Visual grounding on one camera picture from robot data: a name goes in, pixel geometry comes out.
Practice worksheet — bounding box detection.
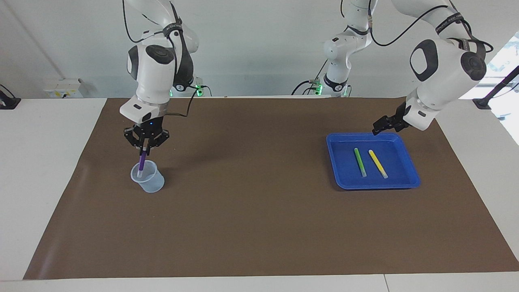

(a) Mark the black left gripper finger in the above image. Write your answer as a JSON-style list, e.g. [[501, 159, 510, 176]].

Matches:
[[372, 124, 402, 135], [373, 116, 400, 130]]

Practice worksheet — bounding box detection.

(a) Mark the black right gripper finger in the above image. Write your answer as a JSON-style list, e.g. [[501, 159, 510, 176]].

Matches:
[[124, 127, 144, 156], [146, 129, 170, 156]]

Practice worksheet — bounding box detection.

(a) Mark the yellow pen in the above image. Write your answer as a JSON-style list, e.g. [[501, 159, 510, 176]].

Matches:
[[368, 150, 388, 179]]

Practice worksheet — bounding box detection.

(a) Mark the green pen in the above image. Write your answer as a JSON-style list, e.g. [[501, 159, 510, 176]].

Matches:
[[354, 148, 367, 177]]

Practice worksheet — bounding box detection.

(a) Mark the blue plastic tray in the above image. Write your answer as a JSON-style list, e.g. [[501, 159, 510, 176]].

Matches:
[[326, 132, 421, 190]]

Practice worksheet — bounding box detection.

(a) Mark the clear plastic cup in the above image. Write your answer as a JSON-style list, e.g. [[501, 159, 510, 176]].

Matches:
[[130, 160, 165, 193]]

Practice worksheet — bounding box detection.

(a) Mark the black clamp with slanted rod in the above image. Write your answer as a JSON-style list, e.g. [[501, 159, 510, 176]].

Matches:
[[472, 65, 519, 110]]

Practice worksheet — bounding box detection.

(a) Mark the brown table mat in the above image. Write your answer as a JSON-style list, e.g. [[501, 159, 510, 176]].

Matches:
[[23, 97, 519, 280]]

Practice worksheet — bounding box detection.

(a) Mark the small black table clamp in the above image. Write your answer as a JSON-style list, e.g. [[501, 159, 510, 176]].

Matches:
[[0, 84, 21, 110]]

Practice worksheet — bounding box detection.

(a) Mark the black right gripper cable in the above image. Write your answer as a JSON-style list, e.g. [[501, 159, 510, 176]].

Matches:
[[122, 0, 203, 119]]

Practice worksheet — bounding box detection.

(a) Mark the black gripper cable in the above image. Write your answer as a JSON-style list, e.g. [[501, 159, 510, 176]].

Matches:
[[122, 0, 203, 119], [367, 0, 494, 54]]

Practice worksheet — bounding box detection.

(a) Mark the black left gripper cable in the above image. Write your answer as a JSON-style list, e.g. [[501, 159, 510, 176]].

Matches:
[[367, 0, 494, 54]]

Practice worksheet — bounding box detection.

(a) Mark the white wall socket box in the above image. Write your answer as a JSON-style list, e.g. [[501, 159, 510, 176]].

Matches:
[[43, 78, 84, 99]]

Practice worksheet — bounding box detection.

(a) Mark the black arm base cable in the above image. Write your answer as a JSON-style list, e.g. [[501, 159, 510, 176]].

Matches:
[[291, 60, 328, 96]]

